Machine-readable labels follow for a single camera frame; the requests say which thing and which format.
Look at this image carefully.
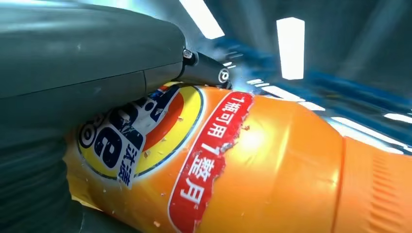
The orange detergent bottle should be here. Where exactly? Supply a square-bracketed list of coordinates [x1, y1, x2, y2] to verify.
[63, 82, 412, 233]

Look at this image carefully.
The ceiling light panel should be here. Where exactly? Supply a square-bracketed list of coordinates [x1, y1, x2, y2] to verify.
[276, 17, 306, 81]
[179, 0, 226, 40]

